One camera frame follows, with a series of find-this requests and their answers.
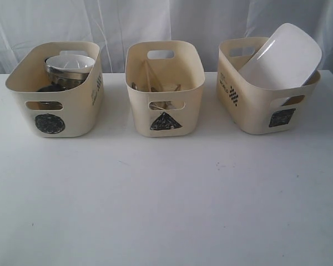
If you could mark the steel table knife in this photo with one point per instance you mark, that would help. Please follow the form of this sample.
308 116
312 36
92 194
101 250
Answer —
177 88

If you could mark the wooden chopstick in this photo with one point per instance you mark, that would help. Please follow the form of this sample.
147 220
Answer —
155 82
146 64

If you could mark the steel bowl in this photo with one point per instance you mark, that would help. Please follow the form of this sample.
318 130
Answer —
65 79

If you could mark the white ceramic bowl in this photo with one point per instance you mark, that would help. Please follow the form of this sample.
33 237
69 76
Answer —
72 63

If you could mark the steel mug with wire handle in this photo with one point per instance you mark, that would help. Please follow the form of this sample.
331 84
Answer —
50 105

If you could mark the white rectangular ceramic plate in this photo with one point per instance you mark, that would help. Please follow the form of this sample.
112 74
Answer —
287 60

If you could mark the steel flat-handled fork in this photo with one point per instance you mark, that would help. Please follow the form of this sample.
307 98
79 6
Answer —
154 89

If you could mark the cream bin with triangle mark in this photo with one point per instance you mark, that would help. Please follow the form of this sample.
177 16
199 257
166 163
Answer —
166 113

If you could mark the cream bin with square mark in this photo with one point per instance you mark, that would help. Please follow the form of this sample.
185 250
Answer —
257 110

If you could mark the cream bin with circle mark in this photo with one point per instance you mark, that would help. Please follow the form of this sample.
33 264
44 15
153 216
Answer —
80 104

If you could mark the white backdrop curtain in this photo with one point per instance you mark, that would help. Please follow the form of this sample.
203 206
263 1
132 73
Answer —
116 25

